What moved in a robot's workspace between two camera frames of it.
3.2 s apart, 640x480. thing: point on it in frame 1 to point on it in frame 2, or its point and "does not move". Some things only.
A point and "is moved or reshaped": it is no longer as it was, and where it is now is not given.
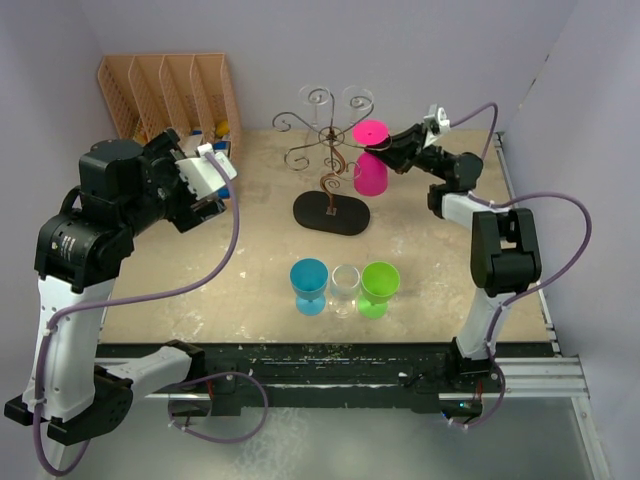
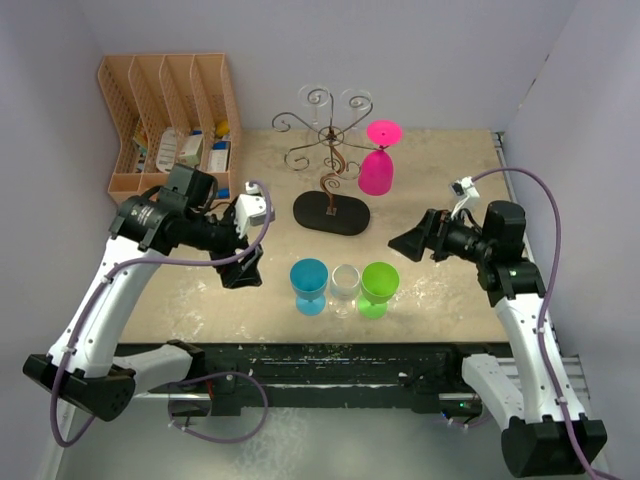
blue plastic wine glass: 309,278 does not move
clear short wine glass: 356,99 does not move
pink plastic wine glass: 371,170 is moved or reshaped
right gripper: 395,157 to 432,233
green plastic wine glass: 379,282 does not move
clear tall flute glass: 316,96 does not move
